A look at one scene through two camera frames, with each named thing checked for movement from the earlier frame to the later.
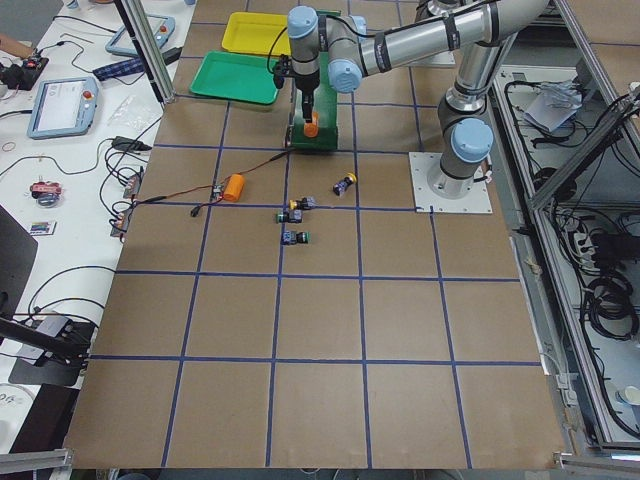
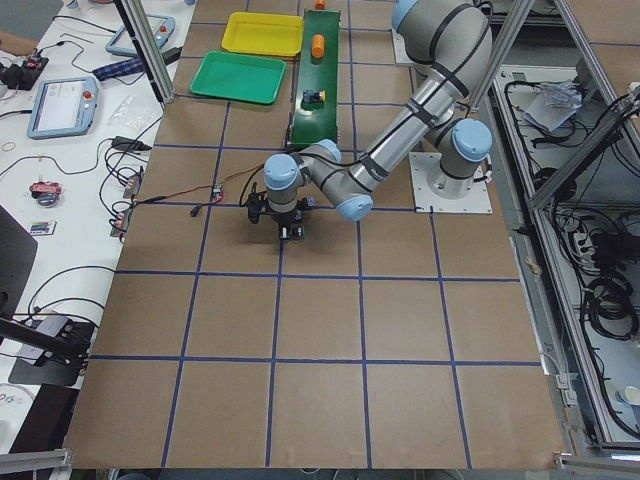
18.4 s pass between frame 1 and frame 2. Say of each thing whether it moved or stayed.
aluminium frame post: stayed
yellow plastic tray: stayed
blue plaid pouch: stayed
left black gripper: moved
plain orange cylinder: moved
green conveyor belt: stayed
